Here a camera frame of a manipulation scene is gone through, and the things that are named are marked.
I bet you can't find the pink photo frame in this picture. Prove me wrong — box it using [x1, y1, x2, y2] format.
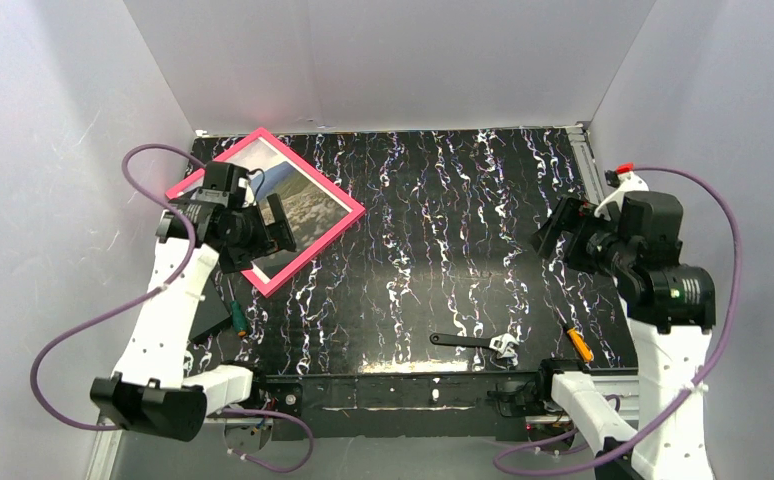
[166, 129, 365, 296]

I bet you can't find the orange handled screwdriver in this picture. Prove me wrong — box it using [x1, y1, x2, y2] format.
[562, 322, 594, 363]

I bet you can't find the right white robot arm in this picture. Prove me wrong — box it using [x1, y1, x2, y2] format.
[531, 170, 716, 479]

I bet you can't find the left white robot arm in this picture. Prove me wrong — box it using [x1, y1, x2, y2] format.
[90, 162, 295, 441]

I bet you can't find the black adjustable wrench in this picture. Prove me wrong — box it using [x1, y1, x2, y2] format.
[429, 332, 519, 359]

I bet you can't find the green handled screwdriver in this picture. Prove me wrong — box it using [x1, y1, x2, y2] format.
[226, 278, 249, 338]

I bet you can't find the aluminium side rail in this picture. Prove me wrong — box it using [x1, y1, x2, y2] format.
[564, 124, 605, 204]

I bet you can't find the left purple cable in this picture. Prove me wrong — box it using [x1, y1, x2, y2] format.
[29, 143, 315, 474]

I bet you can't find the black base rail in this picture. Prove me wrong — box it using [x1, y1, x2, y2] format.
[259, 371, 571, 441]

